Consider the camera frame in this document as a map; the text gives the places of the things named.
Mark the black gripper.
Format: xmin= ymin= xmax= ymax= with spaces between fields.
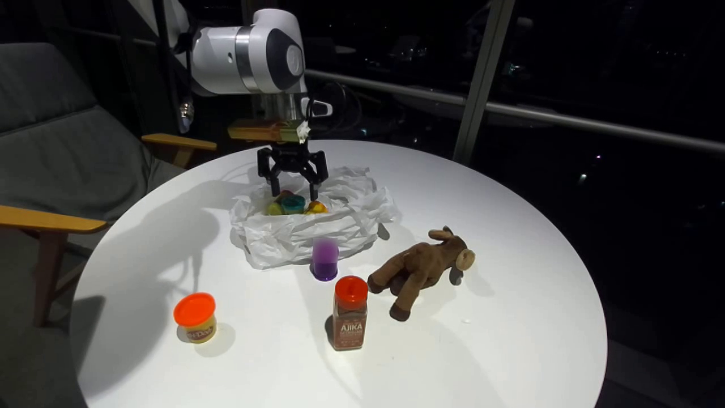
xmin=257 ymin=142 xmax=328 ymax=199

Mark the teal lid play-doh tub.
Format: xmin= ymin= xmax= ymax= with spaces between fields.
xmin=277 ymin=191 xmax=305 ymax=213

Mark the white plastic bag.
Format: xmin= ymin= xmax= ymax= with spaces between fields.
xmin=232 ymin=166 xmax=402 ymax=270

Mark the purple lid play-doh tub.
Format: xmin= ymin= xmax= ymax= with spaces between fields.
xmin=311 ymin=241 xmax=339 ymax=281

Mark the brown plush moose toy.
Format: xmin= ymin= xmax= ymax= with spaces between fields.
xmin=368 ymin=226 xmax=476 ymax=321

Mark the spice jar red lid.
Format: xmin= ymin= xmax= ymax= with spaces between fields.
xmin=331 ymin=276 xmax=368 ymax=352

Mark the orange lid play-doh tub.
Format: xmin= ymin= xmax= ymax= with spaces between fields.
xmin=172 ymin=292 xmax=218 ymax=341

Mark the yellow lid play-doh tub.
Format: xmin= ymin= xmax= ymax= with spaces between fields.
xmin=305 ymin=199 xmax=328 ymax=213

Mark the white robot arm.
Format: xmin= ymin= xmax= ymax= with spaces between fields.
xmin=130 ymin=0 xmax=332 ymax=209

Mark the magenta lid play-doh tub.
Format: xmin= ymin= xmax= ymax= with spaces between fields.
xmin=264 ymin=202 xmax=283 ymax=216

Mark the metal window railing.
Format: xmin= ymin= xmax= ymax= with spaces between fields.
xmin=126 ymin=0 xmax=725 ymax=166

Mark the grey wooden armchair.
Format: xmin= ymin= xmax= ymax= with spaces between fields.
xmin=0 ymin=42 xmax=218 ymax=326

